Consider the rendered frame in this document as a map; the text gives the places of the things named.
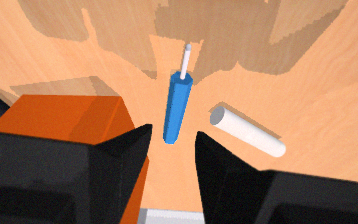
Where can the white cylinder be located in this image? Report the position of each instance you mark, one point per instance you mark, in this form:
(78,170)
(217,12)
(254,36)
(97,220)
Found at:
(231,123)

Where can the blue stylus with grey tip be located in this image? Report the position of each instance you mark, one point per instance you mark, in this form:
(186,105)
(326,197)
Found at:
(179,91)

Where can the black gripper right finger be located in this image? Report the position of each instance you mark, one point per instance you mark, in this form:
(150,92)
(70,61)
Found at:
(234,192)

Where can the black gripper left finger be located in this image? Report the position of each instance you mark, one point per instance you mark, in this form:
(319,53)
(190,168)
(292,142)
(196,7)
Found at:
(99,177)

